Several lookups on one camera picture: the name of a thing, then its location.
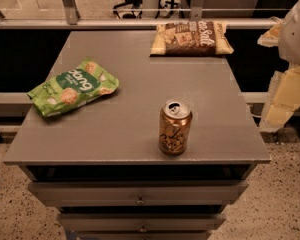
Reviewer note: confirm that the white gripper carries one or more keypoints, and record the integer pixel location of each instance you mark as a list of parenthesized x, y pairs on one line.
[(296, 34)]

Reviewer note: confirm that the orange soda can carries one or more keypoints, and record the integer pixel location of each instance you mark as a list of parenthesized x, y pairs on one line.
[(174, 126)]

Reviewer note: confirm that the brown chip bag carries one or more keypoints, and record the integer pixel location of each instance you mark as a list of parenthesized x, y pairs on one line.
[(191, 39)]

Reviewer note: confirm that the green snack bag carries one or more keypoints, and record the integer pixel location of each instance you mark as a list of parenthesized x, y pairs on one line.
[(73, 89)]

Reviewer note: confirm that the black office chair base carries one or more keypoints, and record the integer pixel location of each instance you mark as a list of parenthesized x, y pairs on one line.
[(136, 9)]

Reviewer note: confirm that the grey drawer cabinet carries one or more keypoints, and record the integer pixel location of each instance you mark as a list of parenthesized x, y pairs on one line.
[(116, 138)]

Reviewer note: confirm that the upper grey drawer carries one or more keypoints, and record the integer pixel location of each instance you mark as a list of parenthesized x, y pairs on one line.
[(80, 194)]

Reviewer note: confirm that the grey drawer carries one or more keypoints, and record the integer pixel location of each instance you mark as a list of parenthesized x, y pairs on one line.
[(80, 194), (141, 222)]

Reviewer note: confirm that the lower grey drawer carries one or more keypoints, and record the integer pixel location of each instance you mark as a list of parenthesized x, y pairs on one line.
[(141, 222)]

